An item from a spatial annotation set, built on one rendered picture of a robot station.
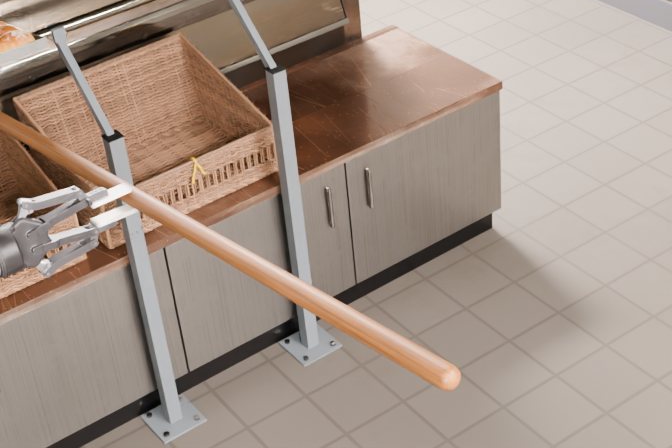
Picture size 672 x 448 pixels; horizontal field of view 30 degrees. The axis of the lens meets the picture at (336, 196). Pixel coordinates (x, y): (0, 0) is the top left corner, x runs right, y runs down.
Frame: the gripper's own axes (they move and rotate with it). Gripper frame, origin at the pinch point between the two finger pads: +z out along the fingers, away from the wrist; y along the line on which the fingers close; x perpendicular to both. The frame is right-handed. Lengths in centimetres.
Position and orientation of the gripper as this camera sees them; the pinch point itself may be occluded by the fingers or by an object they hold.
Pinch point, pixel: (111, 205)
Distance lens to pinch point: 200.0
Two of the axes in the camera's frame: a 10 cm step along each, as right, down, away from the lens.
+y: 1.9, 8.9, 4.2
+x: 5.5, 2.6, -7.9
